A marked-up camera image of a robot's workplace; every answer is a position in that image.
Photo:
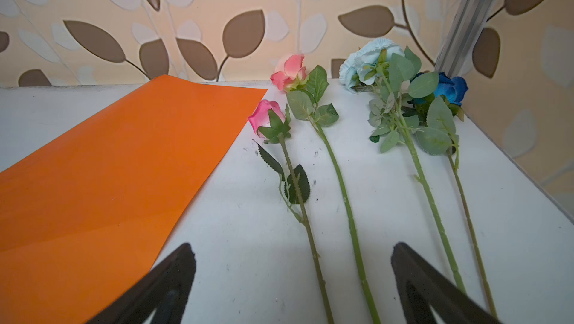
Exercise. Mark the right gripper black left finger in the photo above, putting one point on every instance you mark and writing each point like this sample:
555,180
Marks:
161,295

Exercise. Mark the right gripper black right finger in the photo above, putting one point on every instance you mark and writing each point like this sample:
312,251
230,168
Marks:
425,293

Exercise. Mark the orange wrapping paper sheet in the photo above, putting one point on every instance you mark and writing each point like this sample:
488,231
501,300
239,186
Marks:
84,218

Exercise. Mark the dark blue fake rose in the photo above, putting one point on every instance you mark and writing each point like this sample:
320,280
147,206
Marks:
448,99

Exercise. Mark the dark pink fake rose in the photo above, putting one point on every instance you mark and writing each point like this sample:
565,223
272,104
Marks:
272,125

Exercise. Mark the pale blue fake flower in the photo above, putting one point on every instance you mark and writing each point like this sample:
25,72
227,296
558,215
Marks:
405,109

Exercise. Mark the aluminium frame post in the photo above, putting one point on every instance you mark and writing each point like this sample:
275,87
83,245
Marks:
468,23

